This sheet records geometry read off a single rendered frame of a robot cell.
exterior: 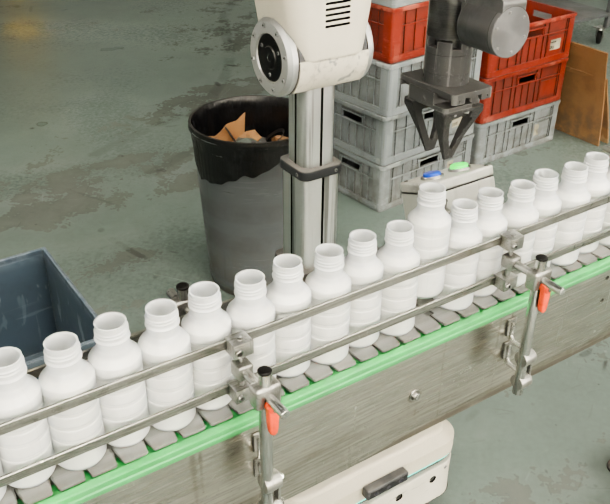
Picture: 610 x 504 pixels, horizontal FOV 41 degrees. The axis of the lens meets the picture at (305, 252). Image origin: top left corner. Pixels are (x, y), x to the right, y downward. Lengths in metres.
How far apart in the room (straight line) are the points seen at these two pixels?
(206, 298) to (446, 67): 0.40
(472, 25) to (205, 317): 0.45
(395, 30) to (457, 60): 2.31
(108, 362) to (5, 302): 0.64
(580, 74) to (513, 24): 3.48
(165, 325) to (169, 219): 2.65
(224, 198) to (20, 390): 1.96
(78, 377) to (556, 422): 1.91
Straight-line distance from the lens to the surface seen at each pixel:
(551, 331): 1.40
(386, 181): 3.56
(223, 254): 2.94
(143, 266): 3.25
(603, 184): 1.38
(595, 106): 4.45
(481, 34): 0.95
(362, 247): 1.06
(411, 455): 2.08
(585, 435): 2.60
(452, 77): 1.02
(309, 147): 1.76
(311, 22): 1.61
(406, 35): 3.39
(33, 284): 1.55
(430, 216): 1.12
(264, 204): 2.78
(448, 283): 1.20
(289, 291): 1.01
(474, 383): 1.31
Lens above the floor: 1.70
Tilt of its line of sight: 31 degrees down
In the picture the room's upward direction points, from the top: 1 degrees clockwise
